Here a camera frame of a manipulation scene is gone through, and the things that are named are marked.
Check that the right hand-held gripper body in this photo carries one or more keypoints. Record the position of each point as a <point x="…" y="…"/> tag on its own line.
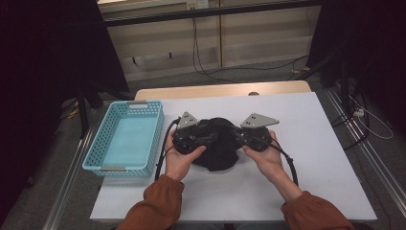
<point x="257" y="137"/>

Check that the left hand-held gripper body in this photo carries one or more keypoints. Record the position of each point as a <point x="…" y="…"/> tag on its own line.
<point x="188" y="140"/>

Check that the black tank top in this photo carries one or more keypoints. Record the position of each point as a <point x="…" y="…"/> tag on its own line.
<point x="223" y="150"/>

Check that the light blue plastic basket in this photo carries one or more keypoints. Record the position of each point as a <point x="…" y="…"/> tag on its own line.
<point x="127" y="140"/>

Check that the person's left hand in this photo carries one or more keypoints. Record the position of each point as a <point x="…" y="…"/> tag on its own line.
<point x="178" y="164"/>

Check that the person's right hand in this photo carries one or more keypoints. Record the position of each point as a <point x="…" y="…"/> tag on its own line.
<point x="268" y="163"/>

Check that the dark round table grommet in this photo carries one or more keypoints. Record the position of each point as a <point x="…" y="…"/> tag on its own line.
<point x="253" y="93"/>

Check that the white table cover sheet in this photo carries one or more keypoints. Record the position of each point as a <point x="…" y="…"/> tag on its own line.
<point x="312" y="143"/>

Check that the small wooden piece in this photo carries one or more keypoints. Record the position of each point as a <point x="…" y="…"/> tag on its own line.
<point x="301" y="69"/>

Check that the beige cabinet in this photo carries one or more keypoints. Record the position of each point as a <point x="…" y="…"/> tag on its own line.
<point x="255" y="41"/>

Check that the black metal stand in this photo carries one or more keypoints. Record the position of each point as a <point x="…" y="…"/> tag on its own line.
<point x="83" y="115"/>
<point x="344" y="86"/>

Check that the white power strip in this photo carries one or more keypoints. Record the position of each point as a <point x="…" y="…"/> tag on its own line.
<point x="358" y="112"/>

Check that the black metal bar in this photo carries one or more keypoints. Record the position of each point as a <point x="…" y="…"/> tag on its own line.
<point x="207" y="12"/>

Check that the black curtain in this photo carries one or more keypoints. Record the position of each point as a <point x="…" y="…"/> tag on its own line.
<point x="373" y="48"/>
<point x="41" y="64"/>

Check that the aluminium floor rail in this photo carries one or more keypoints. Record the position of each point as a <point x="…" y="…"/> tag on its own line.
<point x="68" y="179"/>
<point x="367" y="150"/>

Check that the white wall socket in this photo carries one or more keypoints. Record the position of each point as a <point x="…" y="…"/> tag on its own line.
<point x="198" y="4"/>

